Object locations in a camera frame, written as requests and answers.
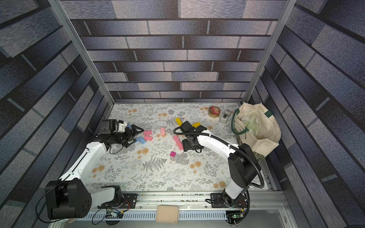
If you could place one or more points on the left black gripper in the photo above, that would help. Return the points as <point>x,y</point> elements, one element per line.
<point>130,137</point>

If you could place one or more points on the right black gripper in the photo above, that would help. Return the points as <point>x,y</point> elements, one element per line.
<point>188,142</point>

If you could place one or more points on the pink block three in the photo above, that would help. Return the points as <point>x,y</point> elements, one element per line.
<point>179,144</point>

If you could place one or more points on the pink block five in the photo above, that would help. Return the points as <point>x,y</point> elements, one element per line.
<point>176,139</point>

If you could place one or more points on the pink block one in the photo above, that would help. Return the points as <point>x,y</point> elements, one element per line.
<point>147,132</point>

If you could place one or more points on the pink block two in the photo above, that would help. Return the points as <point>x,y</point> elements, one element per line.
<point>148,138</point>

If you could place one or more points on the yellow block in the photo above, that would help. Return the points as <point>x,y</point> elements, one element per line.
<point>179,122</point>
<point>195,125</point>

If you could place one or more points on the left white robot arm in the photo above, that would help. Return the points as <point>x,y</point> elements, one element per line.
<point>68,198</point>

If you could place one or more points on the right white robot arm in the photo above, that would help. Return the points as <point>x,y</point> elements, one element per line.
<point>245,170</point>

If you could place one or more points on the blue block three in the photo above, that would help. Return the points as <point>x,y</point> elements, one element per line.
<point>141,140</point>

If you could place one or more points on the floral table mat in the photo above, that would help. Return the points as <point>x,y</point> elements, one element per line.
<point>149,167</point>

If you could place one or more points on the round red lid tin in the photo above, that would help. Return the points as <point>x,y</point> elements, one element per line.
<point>214,111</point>

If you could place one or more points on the small white box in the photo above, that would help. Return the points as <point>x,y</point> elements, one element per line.
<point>224,117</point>

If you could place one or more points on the cream tote bag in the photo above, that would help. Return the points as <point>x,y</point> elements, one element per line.
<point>256,126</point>

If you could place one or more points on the beige sponge pad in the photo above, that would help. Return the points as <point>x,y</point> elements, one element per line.
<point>167,214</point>

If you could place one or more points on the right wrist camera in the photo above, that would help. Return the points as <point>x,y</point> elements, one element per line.
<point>186,127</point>

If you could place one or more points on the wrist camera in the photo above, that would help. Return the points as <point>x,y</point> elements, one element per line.
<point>186,127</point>
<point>112,126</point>

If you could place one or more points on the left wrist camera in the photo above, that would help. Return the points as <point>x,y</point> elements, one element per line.
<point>112,126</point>

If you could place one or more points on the aluminium rail base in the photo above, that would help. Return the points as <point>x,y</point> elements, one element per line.
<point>196,206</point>

